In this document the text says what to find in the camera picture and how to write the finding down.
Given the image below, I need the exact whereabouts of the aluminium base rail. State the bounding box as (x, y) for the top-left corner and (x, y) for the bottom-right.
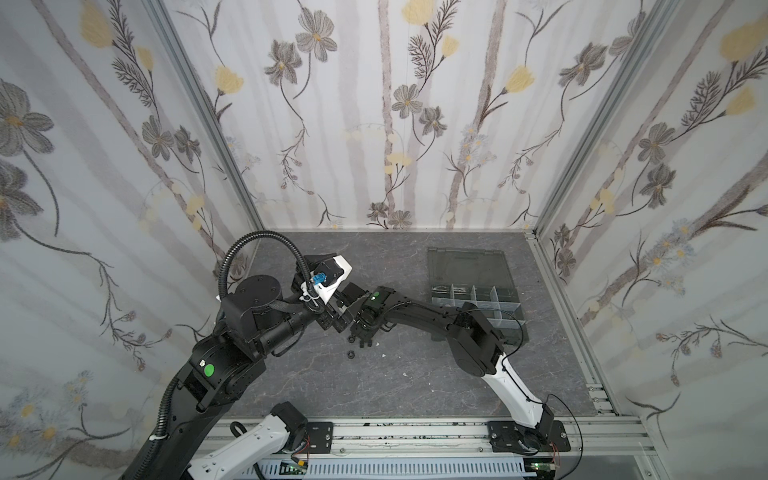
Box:
(240, 416), (668, 479)

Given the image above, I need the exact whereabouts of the green plastic organizer box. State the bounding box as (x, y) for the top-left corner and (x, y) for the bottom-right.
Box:
(427, 247), (529, 347)

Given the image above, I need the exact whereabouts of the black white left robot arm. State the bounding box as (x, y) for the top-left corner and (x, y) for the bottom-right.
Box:
(122, 275), (366, 479)

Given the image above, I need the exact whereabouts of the white slotted cable duct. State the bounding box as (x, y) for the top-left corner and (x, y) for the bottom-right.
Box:
(259, 457), (536, 479)

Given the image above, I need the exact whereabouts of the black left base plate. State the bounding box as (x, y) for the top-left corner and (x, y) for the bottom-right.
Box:
(291, 422), (335, 455)

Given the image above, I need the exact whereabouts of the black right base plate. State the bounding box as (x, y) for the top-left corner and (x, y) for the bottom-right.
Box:
(486, 420), (572, 456)

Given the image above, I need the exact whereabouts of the black corrugated cable conduit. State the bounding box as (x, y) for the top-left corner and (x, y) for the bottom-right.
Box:
(217, 230), (313, 298)

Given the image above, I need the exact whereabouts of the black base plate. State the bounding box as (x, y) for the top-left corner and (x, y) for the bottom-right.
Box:
(291, 422), (335, 455)
(486, 420), (572, 456)

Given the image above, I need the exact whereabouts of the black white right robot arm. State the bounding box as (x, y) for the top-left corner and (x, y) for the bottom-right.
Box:
(333, 284), (572, 456)

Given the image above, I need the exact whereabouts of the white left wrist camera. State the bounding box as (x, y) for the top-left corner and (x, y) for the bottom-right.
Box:
(299, 253), (353, 304)

